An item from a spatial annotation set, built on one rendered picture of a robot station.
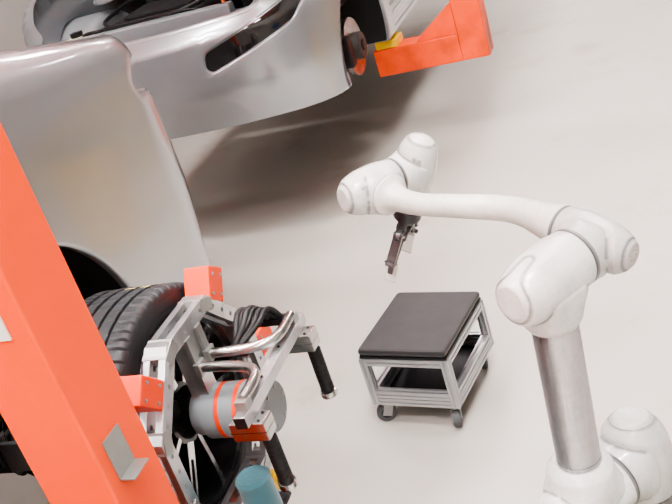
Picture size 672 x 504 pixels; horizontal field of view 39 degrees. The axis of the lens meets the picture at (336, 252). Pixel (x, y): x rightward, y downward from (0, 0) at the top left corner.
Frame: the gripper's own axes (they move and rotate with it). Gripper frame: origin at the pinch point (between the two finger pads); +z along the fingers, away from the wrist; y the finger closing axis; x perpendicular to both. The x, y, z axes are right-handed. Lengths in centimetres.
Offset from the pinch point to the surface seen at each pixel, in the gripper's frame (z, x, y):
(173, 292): -5, -45, 43
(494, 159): 138, -16, -266
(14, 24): 216, -429, -364
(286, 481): 10, 0, 72
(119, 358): -9, -43, 71
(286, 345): -2.9, -13.5, 44.8
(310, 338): 0.0, -10.1, 37.4
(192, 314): -8, -36, 50
